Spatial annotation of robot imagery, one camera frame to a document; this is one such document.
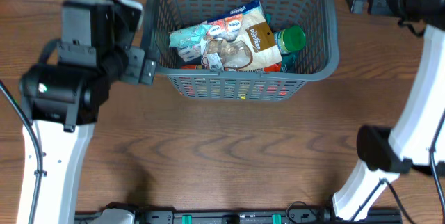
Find orange spaghetti pack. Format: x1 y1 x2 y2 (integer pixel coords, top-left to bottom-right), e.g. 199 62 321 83
181 63 282 73

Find green lidded jar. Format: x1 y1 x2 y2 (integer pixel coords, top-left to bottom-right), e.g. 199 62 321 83
273 26 306 55

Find grey plastic basket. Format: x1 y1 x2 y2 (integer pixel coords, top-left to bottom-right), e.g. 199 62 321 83
141 0 340 101

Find small teal packet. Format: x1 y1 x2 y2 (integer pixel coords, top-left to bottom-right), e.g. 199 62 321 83
169 24 212 48

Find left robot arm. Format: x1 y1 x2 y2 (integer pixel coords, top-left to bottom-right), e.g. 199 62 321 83
17 0 157 223

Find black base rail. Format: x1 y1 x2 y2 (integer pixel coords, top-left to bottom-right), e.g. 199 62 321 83
74 202 403 224

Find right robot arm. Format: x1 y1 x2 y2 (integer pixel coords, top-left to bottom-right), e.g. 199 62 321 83
331 0 444 222

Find beige snack pouch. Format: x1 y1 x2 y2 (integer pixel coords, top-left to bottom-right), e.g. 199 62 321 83
202 6 282 72

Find green coffee bag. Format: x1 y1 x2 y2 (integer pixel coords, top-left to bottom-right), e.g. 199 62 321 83
264 13 298 74

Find Kleenex tissue pack strip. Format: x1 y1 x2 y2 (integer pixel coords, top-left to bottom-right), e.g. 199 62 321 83
174 0 264 62

